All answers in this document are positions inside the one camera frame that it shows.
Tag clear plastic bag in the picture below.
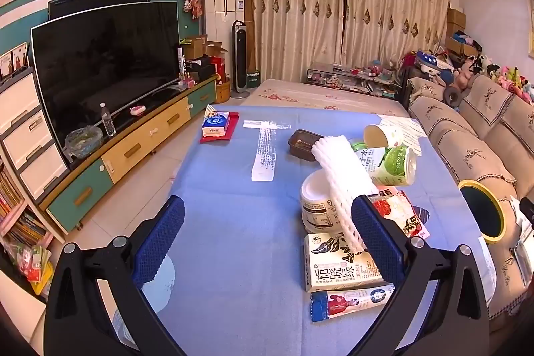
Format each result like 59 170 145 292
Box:
511 241 534 284

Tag cluttered glass coffee table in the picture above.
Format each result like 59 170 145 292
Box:
306 62 401 100

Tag white foam net sleeve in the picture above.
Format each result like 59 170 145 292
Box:
311 135 378 257

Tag cream tea drink carton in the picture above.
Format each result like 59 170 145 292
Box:
304 233 395 293

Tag pile of plush toys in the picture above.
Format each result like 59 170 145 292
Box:
455 53 534 106

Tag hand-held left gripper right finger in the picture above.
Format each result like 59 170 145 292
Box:
350 195 490 356

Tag white drawer unit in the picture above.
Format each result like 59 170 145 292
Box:
0 66 71 202

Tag black suitcase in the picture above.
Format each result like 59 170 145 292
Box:
400 66 422 106

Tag large curved television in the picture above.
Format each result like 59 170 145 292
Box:
30 1 181 165

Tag red white snack packet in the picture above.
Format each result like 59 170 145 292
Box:
367 189 430 240

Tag photo frame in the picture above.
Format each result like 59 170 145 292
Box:
0 42 30 81

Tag blue tissue pack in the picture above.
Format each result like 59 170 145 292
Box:
202 106 231 137

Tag clear water bottle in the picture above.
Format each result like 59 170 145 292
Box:
100 102 116 137

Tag floral beige mattress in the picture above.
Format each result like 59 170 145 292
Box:
240 78 412 119

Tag beige sofa with covers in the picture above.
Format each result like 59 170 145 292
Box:
407 74 534 332

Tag grey neck pillow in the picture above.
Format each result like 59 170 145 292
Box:
442 83 462 104

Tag white paper sheet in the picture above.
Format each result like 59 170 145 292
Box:
507 195 528 240

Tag white paper bowls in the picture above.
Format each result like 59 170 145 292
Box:
300 170 347 234

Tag green yellow television cabinet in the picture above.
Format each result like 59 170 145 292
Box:
44 74 218 234

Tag blue star plush shoe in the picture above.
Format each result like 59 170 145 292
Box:
415 51 453 75

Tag open cardboard box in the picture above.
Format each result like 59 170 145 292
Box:
203 41 228 58
181 35 208 60

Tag red gift bag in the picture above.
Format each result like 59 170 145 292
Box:
211 56 228 85

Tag clear bag with greens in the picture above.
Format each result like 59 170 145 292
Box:
64 126 104 161

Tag black box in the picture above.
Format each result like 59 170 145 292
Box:
186 56 215 83

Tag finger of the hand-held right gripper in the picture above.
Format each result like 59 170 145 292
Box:
518 198 534 229

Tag stacked cardboard boxes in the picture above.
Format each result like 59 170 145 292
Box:
444 8 467 52

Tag pile of colourful packets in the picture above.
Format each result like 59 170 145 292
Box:
8 239 55 296

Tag blue star tablecloth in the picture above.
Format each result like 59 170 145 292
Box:
89 105 497 356

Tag blue red snack wrapper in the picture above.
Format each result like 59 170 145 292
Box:
309 284 396 323

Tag beige embroidered curtain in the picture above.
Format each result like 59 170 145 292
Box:
244 0 345 83
342 0 453 67

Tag pile of clothes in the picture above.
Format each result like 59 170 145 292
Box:
453 31 480 56

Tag brown plastic tray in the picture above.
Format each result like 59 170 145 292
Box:
288 129 325 162

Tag bookshelf with books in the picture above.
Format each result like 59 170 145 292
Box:
0 156 63 257

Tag black tower fan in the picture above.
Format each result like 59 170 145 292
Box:
231 20 251 94

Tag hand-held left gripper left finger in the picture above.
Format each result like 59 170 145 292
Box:
44 195 186 356

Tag cream paper cup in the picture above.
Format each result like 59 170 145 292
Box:
364 123 405 150

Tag wooden bucket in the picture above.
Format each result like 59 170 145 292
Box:
215 74 232 104

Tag yellow rimmed trash bin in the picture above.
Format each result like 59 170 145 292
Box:
458 180 507 244

